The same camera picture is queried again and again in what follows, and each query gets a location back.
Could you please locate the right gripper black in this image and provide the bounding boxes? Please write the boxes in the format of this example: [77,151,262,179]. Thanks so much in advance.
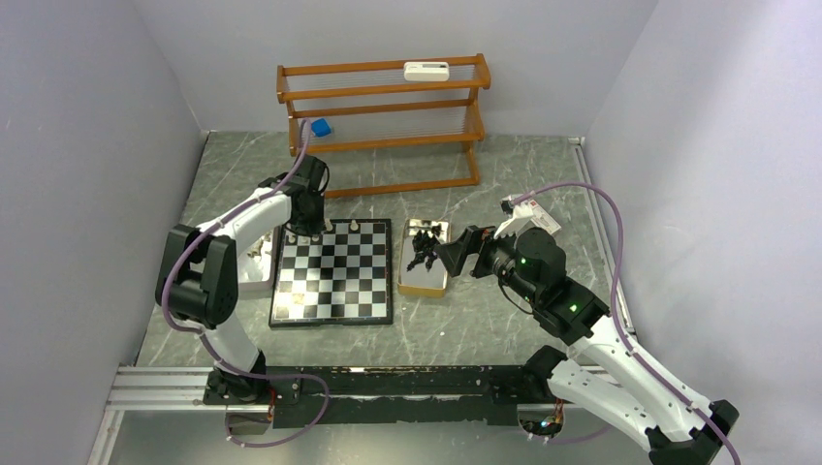
[433,218,541,305]

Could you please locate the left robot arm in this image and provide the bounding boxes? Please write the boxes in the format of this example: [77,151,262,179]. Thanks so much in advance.
[155,155,330,403]

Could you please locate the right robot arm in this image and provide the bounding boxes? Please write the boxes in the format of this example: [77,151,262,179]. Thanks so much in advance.
[434,226,740,464]

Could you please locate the black chess pieces pile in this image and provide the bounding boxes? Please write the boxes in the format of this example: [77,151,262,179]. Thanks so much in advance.
[406,223,443,272]

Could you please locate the black white chess board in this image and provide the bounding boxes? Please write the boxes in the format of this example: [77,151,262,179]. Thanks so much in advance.
[269,219,394,328]

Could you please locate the blue block on shelf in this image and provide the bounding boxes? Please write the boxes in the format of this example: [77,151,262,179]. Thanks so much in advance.
[311,118,332,138]

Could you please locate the gold metal tin tray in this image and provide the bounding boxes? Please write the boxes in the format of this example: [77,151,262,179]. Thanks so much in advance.
[396,218,451,298]

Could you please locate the wooden two-tier shelf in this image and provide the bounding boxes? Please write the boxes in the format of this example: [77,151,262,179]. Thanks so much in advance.
[275,53,491,198]

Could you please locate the pink metal tin tray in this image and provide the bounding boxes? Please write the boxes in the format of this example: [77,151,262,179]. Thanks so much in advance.
[237,227,280,299]

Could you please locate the white box on shelf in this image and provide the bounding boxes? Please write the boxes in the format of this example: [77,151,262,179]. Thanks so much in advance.
[402,61,451,82]

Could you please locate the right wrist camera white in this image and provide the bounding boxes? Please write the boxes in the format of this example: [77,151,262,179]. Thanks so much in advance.
[493,195,561,239]

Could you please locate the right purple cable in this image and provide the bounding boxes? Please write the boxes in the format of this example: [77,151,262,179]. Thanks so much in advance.
[510,181,742,465]

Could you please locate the purple cable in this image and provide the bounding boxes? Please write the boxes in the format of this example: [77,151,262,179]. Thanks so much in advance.
[510,181,742,465]
[160,118,331,450]

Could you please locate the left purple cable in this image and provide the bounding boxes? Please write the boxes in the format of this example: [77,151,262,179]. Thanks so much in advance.
[160,118,331,450]

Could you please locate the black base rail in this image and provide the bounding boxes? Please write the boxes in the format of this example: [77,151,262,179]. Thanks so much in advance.
[203,365,555,428]

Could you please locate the aluminium frame rail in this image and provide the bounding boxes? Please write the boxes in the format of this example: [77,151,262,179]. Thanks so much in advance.
[88,366,210,464]

